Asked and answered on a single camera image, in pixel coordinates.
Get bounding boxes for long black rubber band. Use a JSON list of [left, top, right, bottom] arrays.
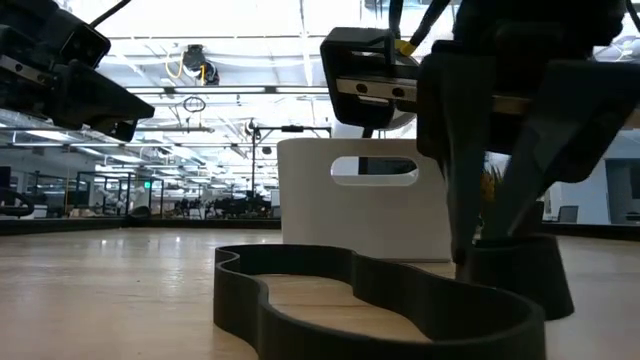
[[213, 244, 547, 360]]

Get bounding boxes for white plastic bin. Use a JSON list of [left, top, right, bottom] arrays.
[[276, 138, 454, 263]]

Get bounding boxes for black framed robot cell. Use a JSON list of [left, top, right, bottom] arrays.
[[74, 171, 165, 219]]

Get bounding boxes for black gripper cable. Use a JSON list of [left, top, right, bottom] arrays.
[[388, 0, 404, 41], [409, 0, 451, 45]]

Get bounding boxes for black aluminium table frame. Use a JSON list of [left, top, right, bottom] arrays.
[[0, 217, 640, 240]]

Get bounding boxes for small black rubber band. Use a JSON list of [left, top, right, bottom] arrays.
[[458, 233, 576, 322]]

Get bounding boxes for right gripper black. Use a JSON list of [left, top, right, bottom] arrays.
[[319, 0, 626, 267]]

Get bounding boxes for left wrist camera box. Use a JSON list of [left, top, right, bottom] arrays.
[[59, 22, 112, 70]]

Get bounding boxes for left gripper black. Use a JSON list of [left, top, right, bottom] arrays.
[[0, 0, 155, 143]]

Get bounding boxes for ceiling cord reel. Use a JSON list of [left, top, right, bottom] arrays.
[[180, 43, 221, 86]]

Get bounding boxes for black left wrist camera cable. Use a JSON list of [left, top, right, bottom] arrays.
[[89, 0, 132, 29]]

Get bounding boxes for distant dark robot workstations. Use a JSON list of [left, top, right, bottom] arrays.
[[174, 196, 274, 220]]

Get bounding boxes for hanging black cable loop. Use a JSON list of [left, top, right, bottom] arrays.
[[182, 95, 207, 115]]

